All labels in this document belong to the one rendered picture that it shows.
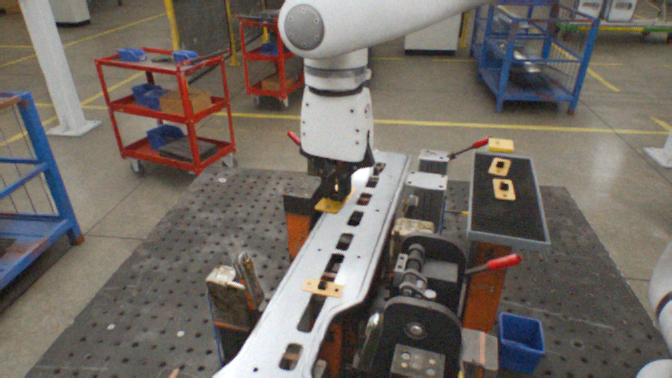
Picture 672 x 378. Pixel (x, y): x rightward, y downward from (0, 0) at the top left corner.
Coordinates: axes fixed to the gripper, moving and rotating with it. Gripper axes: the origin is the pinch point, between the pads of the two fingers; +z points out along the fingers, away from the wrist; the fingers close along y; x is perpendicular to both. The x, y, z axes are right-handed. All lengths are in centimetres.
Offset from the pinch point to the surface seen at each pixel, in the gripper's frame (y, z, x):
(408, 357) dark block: -16.1, 18.7, 11.1
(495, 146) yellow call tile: -19, 13, -58
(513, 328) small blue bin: -32, 55, -40
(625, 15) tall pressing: -142, 72, -892
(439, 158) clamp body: -3, 23, -67
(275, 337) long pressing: 9.0, 29.9, 7.1
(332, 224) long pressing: 14.8, 29.2, -29.8
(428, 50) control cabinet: 139, 108, -656
